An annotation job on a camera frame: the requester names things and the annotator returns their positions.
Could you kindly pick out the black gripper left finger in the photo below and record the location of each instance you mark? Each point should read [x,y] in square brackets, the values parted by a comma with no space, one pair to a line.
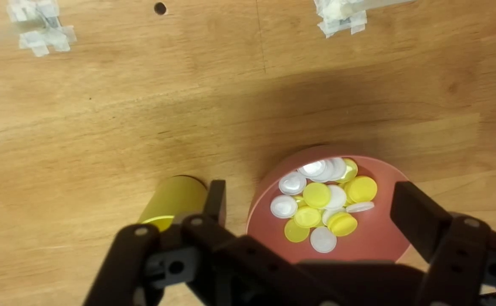
[163,265]

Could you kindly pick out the yellow plastic chip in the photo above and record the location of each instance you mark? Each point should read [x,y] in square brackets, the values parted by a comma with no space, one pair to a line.
[360,189]
[299,199]
[307,216]
[350,168]
[343,224]
[293,233]
[316,196]

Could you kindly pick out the pink plastic bowl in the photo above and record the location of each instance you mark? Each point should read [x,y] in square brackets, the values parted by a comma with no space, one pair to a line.
[384,238]

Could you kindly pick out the yellow plastic cup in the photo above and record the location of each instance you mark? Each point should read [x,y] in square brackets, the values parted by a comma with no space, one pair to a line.
[173,197]

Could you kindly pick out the white plastic chip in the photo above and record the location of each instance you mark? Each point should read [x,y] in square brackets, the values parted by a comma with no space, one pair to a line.
[336,196]
[322,240]
[292,182]
[336,167]
[327,213]
[283,207]
[314,168]
[360,207]

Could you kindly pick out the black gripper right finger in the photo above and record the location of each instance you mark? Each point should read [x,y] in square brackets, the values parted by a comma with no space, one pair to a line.
[462,260]

